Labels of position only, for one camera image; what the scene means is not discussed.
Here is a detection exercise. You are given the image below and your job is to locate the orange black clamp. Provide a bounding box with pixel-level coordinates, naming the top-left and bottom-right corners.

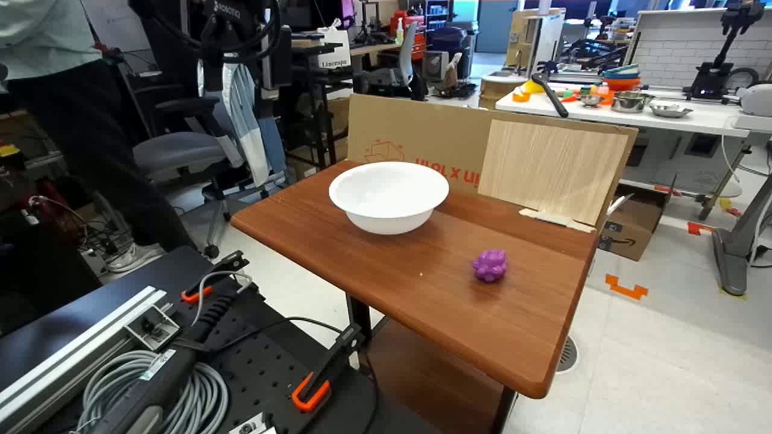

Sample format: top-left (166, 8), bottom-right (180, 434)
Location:
top-left (178, 248), bottom-right (250, 309)
top-left (289, 320), bottom-right (367, 416)

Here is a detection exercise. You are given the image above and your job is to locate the grey coiled cable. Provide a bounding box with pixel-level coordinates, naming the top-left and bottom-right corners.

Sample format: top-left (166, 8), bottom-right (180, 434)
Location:
top-left (74, 346), bottom-right (231, 434)

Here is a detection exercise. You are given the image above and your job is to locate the small open cardboard box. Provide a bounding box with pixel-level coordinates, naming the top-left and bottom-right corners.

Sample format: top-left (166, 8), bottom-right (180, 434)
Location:
top-left (597, 186), bottom-right (675, 262)

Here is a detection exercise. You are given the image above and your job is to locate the aluminium rail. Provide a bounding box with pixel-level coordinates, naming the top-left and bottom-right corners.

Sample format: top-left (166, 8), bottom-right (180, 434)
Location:
top-left (0, 285), bottom-right (170, 429)

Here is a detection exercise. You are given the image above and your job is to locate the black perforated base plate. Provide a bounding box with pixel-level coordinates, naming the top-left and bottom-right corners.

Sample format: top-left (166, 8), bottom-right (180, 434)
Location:
top-left (0, 242), bottom-right (420, 434)

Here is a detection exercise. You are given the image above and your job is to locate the grey desk leg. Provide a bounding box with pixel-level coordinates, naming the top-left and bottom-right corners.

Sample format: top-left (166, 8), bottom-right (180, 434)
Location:
top-left (708, 171), bottom-right (772, 298)

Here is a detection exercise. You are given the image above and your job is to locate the white pegboard panel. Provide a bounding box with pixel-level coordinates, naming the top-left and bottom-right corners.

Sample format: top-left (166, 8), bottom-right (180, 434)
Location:
top-left (624, 6), bottom-right (772, 92)

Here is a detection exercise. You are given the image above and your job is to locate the white work table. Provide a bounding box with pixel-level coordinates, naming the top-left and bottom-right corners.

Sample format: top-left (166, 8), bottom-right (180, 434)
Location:
top-left (494, 78), bottom-right (754, 139)

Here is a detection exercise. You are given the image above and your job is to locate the black handle tool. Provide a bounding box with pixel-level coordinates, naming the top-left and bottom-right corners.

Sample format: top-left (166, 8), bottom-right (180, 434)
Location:
top-left (529, 72), bottom-right (572, 119)

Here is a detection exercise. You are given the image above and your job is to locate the person in dark trousers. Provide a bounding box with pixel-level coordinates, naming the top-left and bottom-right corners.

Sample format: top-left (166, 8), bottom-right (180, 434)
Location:
top-left (0, 0), bottom-right (195, 252)

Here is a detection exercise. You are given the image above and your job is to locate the large brown cardboard box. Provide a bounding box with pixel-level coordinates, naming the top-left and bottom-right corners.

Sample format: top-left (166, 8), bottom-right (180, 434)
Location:
top-left (345, 92), bottom-right (494, 195)

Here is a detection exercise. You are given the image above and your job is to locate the light wooden board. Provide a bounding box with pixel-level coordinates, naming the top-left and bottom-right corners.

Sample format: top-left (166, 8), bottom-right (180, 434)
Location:
top-left (476, 116), bottom-right (640, 236)

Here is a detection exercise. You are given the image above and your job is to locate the metal bowl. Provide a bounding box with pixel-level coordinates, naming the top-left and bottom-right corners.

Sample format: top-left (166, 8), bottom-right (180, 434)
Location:
top-left (649, 98), bottom-right (695, 119)
top-left (611, 92), bottom-right (649, 116)

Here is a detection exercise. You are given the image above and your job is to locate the black camera stand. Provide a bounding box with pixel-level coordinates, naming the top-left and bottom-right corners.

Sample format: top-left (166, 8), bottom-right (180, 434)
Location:
top-left (686, 0), bottom-right (768, 103)

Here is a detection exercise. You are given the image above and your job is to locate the yellow toy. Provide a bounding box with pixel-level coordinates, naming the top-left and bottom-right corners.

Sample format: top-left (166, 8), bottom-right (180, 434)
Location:
top-left (508, 78), bottom-right (548, 105)

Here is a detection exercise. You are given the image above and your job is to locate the orange dish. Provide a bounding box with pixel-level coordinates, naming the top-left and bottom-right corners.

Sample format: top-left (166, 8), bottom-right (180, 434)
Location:
top-left (603, 74), bottom-right (644, 94)

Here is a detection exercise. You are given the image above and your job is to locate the purple knobbly toy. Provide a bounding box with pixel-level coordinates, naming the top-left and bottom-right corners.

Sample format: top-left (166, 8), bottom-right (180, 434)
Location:
top-left (471, 246), bottom-right (511, 285)

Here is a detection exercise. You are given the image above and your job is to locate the grey office chair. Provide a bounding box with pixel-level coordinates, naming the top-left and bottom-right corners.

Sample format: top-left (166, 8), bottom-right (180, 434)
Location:
top-left (110, 45), bottom-right (289, 259)

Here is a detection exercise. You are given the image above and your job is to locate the white bowl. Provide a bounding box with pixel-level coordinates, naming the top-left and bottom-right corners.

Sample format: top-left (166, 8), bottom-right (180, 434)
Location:
top-left (325, 158), bottom-right (450, 236)

